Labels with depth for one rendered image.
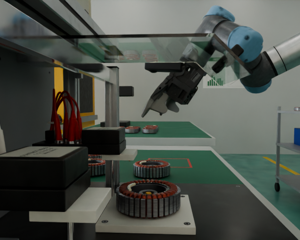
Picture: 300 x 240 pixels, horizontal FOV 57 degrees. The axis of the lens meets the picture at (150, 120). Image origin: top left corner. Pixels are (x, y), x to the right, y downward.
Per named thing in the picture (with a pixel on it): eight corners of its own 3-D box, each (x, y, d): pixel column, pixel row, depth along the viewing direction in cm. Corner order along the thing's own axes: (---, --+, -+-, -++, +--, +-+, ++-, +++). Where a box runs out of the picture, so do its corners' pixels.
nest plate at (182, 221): (187, 200, 56) (187, 194, 56) (195, 235, 41) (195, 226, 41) (114, 198, 57) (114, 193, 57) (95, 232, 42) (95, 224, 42)
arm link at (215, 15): (226, 6, 68) (206, 0, 75) (201, 46, 71) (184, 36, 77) (244, 22, 73) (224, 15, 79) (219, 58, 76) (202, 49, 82)
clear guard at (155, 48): (220, 85, 64) (221, 59, 64) (253, 74, 40) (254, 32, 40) (81, 86, 66) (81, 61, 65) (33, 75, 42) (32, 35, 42)
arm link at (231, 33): (273, 56, 68) (243, 43, 77) (260, 23, 61) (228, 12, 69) (250, 79, 69) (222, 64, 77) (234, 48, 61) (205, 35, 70)
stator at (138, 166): (175, 172, 87) (175, 160, 87) (162, 181, 77) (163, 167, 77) (142, 169, 92) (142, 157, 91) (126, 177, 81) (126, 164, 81)
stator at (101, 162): (116, 172, 87) (116, 160, 87) (86, 179, 79) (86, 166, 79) (95, 167, 95) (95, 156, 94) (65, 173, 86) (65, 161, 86)
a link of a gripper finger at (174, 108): (171, 124, 89) (179, 104, 82) (157, 113, 91) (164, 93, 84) (176, 118, 91) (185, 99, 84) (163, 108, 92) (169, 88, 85)
